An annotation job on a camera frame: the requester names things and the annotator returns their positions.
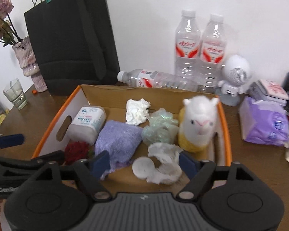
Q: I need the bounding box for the red fabric rose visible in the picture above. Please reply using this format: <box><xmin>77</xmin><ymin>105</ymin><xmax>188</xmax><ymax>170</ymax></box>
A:
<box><xmin>64</xmin><ymin>142</ymin><xmax>89</xmax><ymax>165</ymax></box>

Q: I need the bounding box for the white round lid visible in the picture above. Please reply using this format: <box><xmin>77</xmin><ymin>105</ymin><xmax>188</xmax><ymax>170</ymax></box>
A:
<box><xmin>132</xmin><ymin>157</ymin><xmax>155</xmax><ymax>180</ymax></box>

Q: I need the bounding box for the lying water bottle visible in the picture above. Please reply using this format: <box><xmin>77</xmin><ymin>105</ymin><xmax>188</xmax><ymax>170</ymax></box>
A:
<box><xmin>117</xmin><ymin>69</ymin><xmax>198</xmax><ymax>92</ymax></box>

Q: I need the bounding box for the pink patterned pouch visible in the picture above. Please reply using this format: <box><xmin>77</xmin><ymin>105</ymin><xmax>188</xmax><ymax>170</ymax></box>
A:
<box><xmin>249</xmin><ymin>79</ymin><xmax>289</xmax><ymax>107</ymax></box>

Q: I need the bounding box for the pink textured vase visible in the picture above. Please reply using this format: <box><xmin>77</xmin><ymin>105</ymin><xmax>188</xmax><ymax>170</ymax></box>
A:
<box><xmin>12</xmin><ymin>36</ymin><xmax>48</xmax><ymax>92</ymax></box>

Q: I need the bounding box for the right water bottle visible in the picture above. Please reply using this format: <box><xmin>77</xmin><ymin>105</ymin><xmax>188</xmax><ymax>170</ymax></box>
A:
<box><xmin>199</xmin><ymin>14</ymin><xmax>227</xmax><ymax>93</ymax></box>

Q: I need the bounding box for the clear drinking glass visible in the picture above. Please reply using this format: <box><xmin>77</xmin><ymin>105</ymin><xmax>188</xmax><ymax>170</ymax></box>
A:
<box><xmin>3</xmin><ymin>78</ymin><xmax>28</xmax><ymax>110</ymax></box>

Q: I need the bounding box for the purple tissue pack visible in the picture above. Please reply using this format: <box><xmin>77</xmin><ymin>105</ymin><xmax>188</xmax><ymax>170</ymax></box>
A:
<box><xmin>239</xmin><ymin>96</ymin><xmax>289</xmax><ymax>146</ymax></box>

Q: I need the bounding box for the white wet wipes canister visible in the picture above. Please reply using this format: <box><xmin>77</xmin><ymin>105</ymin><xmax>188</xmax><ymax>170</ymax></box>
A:
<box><xmin>67</xmin><ymin>105</ymin><xmax>106</xmax><ymax>146</ymax></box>

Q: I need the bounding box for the left water bottle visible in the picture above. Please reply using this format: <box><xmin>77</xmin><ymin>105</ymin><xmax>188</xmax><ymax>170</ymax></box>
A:
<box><xmin>174</xmin><ymin>9</ymin><xmax>201</xmax><ymax>80</ymax></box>

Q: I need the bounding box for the black paper shopping bag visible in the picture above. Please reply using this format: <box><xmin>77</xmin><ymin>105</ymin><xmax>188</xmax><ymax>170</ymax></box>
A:
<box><xmin>24</xmin><ymin>0</ymin><xmax>120</xmax><ymax>96</ymax></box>

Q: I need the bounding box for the red cardboard tray box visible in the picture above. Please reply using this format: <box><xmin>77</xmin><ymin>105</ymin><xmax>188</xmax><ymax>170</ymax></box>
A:
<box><xmin>0</xmin><ymin>84</ymin><xmax>233</xmax><ymax>231</ymax></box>

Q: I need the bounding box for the purple knitted pouch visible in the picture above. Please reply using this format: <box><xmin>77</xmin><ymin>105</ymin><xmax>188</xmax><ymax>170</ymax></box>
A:
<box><xmin>94</xmin><ymin>120</ymin><xmax>142</xmax><ymax>180</ymax></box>

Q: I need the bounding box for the dried pink flower bouquet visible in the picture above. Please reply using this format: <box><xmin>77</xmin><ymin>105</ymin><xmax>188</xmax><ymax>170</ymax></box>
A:
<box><xmin>0</xmin><ymin>0</ymin><xmax>22</xmax><ymax>46</ymax></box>

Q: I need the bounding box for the white astronaut speaker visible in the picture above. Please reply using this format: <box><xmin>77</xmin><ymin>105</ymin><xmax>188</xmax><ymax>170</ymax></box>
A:
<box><xmin>216</xmin><ymin>55</ymin><xmax>252</xmax><ymax>106</ymax></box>

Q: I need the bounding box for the white tissue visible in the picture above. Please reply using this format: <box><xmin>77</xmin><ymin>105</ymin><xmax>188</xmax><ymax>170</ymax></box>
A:
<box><xmin>126</xmin><ymin>99</ymin><xmax>151</xmax><ymax>126</ymax></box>
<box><xmin>146</xmin><ymin>142</ymin><xmax>182</xmax><ymax>185</ymax></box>

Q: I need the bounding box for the white yellow alpaca plush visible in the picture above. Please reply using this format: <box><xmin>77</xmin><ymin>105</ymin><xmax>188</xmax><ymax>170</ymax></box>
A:
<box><xmin>177</xmin><ymin>95</ymin><xmax>219</xmax><ymax>153</ymax></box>

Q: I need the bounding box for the iridescent plastic bag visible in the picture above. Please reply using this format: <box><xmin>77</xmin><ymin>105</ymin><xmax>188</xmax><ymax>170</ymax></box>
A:
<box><xmin>141</xmin><ymin>108</ymin><xmax>179</xmax><ymax>146</ymax></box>

